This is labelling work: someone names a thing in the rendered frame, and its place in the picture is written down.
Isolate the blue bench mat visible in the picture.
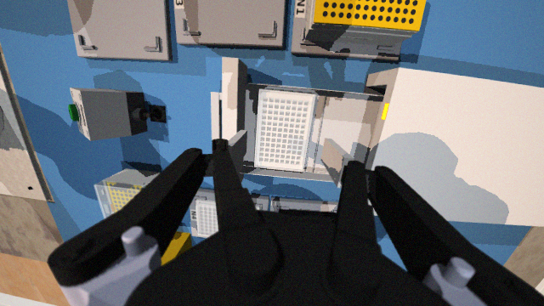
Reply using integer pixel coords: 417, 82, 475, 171
0, 0, 544, 242

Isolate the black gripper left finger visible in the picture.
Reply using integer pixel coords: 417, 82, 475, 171
47, 130, 279, 306

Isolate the yellow plate with grid of black holes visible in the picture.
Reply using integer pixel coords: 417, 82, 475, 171
304, 0, 426, 46

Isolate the yellow bin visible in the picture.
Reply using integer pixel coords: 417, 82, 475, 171
161, 231, 192, 265

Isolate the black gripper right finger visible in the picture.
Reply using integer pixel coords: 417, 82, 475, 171
321, 138, 544, 306

